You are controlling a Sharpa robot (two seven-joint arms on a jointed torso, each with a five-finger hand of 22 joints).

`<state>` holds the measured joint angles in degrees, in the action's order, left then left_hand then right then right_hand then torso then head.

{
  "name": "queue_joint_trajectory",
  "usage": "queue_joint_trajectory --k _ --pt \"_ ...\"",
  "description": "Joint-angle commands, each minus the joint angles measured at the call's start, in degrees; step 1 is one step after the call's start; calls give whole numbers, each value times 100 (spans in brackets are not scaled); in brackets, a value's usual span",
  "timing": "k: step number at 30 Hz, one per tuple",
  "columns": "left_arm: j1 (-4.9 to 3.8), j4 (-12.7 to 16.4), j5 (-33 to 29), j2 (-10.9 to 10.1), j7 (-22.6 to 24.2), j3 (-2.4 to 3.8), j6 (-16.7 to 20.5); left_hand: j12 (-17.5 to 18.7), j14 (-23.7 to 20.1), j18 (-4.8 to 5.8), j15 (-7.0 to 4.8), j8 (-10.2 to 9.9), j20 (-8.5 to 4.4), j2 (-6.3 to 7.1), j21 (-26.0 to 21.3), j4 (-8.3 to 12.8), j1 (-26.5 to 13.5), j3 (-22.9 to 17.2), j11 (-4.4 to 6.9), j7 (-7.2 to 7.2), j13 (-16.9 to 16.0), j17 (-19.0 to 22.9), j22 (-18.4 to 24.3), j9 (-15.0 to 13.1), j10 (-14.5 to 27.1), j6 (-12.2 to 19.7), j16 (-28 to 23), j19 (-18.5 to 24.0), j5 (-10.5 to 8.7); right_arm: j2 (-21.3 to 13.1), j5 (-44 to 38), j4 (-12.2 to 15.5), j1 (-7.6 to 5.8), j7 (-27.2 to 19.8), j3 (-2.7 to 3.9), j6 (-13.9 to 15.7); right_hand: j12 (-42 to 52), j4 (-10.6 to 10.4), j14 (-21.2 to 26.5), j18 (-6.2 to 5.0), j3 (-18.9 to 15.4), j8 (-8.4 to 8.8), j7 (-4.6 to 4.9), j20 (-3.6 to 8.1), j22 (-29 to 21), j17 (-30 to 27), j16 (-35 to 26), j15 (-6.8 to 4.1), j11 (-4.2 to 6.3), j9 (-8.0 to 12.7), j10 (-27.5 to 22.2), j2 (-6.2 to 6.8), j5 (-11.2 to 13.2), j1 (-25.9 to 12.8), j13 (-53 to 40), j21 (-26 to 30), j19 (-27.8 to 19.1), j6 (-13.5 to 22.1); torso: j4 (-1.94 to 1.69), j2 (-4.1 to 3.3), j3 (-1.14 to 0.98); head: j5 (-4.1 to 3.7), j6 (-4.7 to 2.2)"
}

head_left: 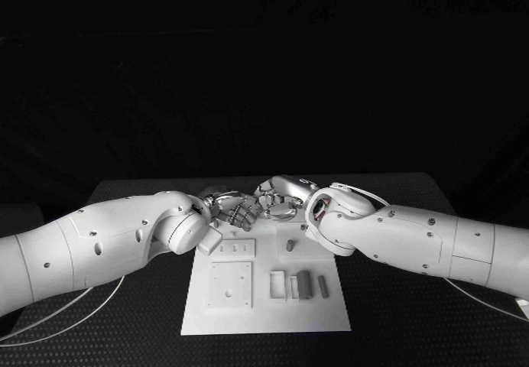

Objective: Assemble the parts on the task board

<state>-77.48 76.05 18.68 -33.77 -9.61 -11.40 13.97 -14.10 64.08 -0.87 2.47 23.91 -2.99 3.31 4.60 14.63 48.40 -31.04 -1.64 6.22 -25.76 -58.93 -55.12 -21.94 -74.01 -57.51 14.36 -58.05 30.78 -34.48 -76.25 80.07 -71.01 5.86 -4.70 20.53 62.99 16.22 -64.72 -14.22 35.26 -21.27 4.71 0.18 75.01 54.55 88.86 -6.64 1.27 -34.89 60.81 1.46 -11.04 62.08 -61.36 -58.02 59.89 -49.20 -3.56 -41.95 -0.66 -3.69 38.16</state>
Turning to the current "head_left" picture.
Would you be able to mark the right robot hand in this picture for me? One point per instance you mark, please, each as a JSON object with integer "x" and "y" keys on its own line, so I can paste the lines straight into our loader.
{"x": 288, "y": 186}

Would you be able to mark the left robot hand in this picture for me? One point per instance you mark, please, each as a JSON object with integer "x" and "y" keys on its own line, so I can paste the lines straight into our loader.
{"x": 231, "y": 205}

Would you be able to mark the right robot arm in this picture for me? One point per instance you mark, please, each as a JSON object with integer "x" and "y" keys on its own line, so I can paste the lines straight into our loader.
{"x": 405, "y": 238}

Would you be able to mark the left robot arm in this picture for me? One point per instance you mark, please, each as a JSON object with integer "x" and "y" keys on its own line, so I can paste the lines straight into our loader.
{"x": 102, "y": 240}

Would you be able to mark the white task board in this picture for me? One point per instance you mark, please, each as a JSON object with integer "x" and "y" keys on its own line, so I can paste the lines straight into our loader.
{"x": 264, "y": 315}

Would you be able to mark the grey peg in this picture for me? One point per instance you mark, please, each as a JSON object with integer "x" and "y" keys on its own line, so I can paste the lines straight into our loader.
{"x": 290, "y": 245}

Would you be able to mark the thin grey cylinder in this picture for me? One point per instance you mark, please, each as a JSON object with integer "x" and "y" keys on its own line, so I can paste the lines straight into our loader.
{"x": 323, "y": 286}

